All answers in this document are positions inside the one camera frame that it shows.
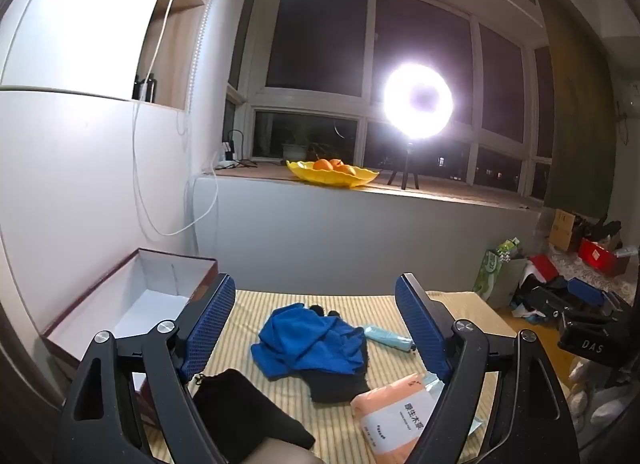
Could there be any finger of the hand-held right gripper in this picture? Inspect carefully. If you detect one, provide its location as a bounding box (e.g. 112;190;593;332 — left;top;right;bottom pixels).
529;286;571;326
567;277;606;307

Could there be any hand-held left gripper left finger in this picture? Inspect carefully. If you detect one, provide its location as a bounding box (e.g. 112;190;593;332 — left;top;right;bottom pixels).
57;271;237;464

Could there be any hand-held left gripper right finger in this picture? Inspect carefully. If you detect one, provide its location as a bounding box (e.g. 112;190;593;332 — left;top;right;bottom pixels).
395;272;581;464

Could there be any red cardboard box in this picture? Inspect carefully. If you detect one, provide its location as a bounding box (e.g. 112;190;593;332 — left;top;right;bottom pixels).
41;247;219;426

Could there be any pink tissue pack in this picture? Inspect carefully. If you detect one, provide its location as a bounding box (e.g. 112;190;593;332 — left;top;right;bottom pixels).
350;373;444;463

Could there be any black drawstring pouch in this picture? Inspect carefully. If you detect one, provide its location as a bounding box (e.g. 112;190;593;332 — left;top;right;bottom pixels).
192;369;317;464

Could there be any blue towel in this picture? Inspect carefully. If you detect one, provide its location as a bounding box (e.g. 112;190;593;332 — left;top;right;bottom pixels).
250;301;369;379

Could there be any person's right hand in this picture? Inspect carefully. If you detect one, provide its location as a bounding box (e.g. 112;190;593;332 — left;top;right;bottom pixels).
570;360;628;445

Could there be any red bag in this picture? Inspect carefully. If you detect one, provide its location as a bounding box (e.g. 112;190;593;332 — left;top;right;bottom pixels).
527;255;559;283

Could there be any red storage box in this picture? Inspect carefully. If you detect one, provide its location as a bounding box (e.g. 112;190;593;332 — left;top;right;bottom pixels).
578;237;629;278

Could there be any light blue tube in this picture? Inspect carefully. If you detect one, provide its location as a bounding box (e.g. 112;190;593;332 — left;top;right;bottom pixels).
363;325;416;353

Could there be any green shopping bag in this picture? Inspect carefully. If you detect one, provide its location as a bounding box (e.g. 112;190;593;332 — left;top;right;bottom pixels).
472;239;527;306

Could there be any brown cardboard box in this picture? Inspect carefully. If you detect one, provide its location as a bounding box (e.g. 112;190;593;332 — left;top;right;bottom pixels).
547;209;577;253

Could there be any black knit glove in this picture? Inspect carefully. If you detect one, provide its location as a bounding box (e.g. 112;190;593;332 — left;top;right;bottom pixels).
299;303;372;404

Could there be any black tripod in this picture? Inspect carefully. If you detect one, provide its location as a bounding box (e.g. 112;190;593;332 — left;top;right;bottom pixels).
387;141;427;190

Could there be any green curtain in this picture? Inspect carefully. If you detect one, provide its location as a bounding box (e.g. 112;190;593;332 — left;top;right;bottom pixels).
536;0;622;216

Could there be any yellow fruit bowl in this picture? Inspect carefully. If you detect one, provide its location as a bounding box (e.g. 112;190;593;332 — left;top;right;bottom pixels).
285;159;381;190

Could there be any black power adapter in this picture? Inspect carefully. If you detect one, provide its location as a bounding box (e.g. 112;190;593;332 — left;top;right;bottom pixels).
221;129;259;170

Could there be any potted plant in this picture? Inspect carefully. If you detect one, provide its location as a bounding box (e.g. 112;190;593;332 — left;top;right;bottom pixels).
281;124;312;163

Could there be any white cable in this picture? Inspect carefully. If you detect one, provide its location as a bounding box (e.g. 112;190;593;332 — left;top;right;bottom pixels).
130;0;220;256

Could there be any window frame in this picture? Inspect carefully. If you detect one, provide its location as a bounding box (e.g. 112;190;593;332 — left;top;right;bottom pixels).
226;0;557;201

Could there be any ring light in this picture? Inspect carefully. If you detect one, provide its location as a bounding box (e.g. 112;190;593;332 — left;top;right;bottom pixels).
382;63;456;138

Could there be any white wall cabinet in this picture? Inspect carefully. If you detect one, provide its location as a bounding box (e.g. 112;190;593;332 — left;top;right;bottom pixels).
0;0;211;113

